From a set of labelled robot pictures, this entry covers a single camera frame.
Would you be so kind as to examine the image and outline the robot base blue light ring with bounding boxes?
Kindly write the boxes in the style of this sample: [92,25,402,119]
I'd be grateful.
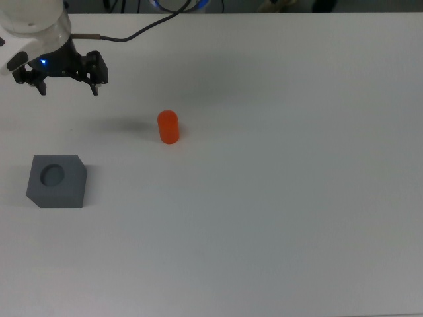
[147,0,212,9]

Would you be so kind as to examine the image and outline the orange cylinder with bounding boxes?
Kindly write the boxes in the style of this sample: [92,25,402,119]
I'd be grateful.
[157,109,180,145]

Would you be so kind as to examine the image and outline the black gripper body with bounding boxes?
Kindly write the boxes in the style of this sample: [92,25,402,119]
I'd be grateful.
[28,38,86,79]

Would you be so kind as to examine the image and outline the grey block with round hole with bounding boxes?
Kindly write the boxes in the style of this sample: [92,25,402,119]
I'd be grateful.
[26,154,89,209]

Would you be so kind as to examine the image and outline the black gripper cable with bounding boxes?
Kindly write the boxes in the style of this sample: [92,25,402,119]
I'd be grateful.
[71,0,193,43]

